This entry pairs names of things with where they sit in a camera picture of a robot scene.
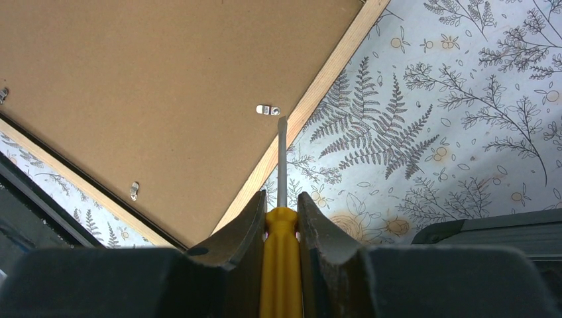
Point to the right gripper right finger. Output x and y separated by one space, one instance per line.
334 279

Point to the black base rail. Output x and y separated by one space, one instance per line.
31 220

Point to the black picture frame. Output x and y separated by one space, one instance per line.
150 106

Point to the orange handled screwdriver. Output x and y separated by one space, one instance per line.
281 286

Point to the black poker chip case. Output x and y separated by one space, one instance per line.
537 234

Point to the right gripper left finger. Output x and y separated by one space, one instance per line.
225 270

